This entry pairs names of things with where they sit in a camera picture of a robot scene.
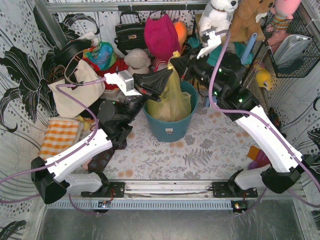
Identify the yellow trash bag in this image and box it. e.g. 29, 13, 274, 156
146, 62, 192, 122

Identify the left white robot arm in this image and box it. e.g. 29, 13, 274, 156
31, 69, 173, 204

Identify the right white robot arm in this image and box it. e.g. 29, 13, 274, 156
169, 52, 314, 194

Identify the cream tote bag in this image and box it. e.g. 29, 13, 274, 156
48, 59, 105, 119

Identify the teal trash bin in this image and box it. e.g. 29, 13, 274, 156
143, 81, 199, 143

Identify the teal folded cloth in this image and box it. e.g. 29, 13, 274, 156
187, 37, 253, 67

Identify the pink white plush doll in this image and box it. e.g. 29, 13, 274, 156
152, 58, 168, 72

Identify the white fluffy plush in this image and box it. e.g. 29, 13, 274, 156
124, 48, 151, 75

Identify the magenta knit hat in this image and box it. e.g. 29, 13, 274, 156
144, 14, 180, 61

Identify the orange plush toy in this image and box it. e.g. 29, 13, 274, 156
173, 21, 188, 51

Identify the red cloth in basket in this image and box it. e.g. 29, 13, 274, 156
91, 58, 129, 91

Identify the black leather handbag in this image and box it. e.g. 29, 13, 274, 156
114, 11, 148, 56

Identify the colourful striped cloth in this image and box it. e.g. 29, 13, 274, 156
82, 41, 117, 72

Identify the white plush dog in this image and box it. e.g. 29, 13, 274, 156
199, 0, 239, 34

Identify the dark patterned necktie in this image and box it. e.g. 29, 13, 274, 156
87, 139, 127, 173

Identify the brown teddy bear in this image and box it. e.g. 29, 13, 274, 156
229, 0, 275, 41

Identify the yellow plush duck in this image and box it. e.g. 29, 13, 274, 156
253, 61, 272, 91

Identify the beige chenille duster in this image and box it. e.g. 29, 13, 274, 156
243, 72, 269, 115

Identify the wooden shelf rack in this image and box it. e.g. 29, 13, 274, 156
192, 13, 267, 86

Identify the orange checked towel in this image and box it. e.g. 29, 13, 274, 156
38, 117, 84, 160

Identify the black round hat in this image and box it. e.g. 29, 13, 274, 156
54, 39, 93, 66

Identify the silver foil pouch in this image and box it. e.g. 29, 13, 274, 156
273, 34, 313, 65

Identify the pink plush toy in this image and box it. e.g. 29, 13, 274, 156
265, 0, 301, 32

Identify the purple orange sock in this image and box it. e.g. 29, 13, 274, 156
247, 145, 271, 170

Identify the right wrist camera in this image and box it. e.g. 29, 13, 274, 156
196, 27, 227, 59

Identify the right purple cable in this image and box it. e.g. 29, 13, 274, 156
208, 29, 320, 216

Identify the purple cable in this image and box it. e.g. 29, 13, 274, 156
0, 76, 108, 216
208, 29, 320, 216

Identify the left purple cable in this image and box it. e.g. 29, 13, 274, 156
0, 76, 108, 216

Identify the black wire basket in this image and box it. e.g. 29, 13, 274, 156
261, 12, 320, 78

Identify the metal base rail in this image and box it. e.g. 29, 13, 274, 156
47, 180, 303, 215

